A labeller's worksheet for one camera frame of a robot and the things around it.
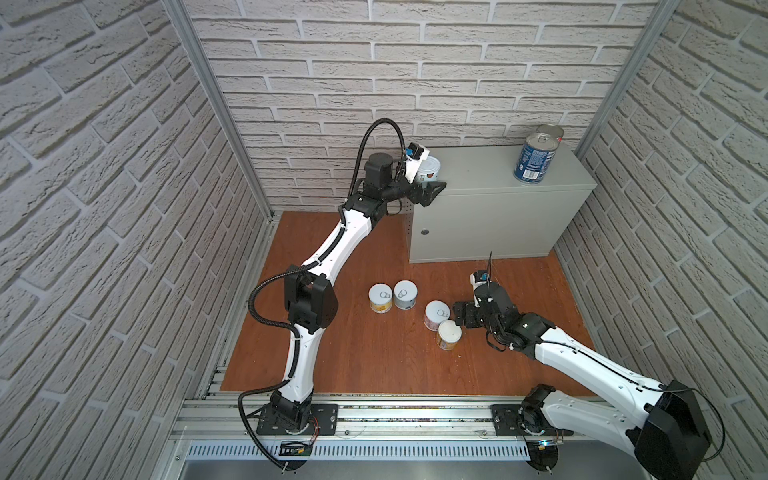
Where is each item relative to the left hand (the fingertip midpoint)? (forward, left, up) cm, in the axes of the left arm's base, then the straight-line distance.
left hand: (437, 171), depth 79 cm
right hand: (-26, -9, -26) cm, 38 cm away
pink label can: (-26, 0, -32) cm, 41 cm away
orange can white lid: (-34, -3, -31) cm, 46 cm away
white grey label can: (-19, +8, -32) cm, 39 cm away
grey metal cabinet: (-2, -17, -15) cm, 22 cm away
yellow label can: (-21, +16, -32) cm, 41 cm away
